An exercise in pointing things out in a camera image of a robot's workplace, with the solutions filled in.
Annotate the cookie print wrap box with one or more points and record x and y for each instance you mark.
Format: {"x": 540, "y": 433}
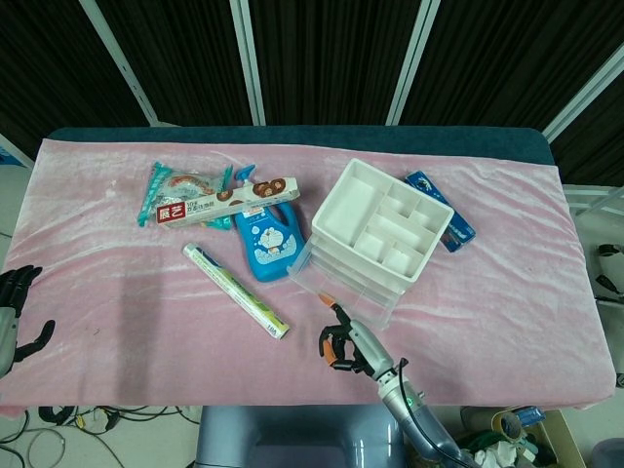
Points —
{"x": 219, "y": 205}

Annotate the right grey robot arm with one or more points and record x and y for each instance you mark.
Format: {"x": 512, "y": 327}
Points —
{"x": 419, "y": 424}

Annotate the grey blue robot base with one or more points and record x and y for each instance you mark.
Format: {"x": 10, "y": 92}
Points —
{"x": 292, "y": 439}

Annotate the dark teal table pad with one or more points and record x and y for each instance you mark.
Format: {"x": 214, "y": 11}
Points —
{"x": 292, "y": 134}

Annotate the white metal rack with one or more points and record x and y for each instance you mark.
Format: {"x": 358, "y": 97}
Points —
{"x": 592, "y": 200}

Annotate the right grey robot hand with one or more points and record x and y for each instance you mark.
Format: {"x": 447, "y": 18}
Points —
{"x": 365, "y": 343}

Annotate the pink velvet cloth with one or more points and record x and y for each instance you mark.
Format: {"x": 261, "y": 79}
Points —
{"x": 146, "y": 341}

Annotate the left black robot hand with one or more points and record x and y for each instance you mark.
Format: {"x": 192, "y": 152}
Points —
{"x": 9, "y": 331}

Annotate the white partition post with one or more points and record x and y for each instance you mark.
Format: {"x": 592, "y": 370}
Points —
{"x": 124, "y": 63}
{"x": 412, "y": 63}
{"x": 585, "y": 88}
{"x": 248, "y": 63}

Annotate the white black device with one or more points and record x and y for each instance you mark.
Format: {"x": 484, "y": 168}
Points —
{"x": 609, "y": 273}

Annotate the blue cartoon detergent bottle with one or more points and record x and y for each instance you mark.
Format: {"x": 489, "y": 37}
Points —
{"x": 273, "y": 244}

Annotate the cardboard box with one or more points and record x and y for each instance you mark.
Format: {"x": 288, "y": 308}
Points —
{"x": 560, "y": 439}

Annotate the green white toothpaste box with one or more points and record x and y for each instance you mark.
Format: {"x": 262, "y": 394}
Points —
{"x": 234, "y": 287}

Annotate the blue toothpaste box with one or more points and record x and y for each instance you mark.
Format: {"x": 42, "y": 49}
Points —
{"x": 458, "y": 231}

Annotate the white plastic drawer organizer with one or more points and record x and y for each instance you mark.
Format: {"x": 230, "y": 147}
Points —
{"x": 385, "y": 219}

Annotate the beige tape roll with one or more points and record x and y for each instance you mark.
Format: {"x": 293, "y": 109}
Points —
{"x": 507, "y": 425}

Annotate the clear plastic compartment box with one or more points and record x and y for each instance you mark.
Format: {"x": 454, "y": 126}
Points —
{"x": 341, "y": 287}

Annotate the teal snack bag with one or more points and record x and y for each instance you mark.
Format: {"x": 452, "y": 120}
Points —
{"x": 170, "y": 187}

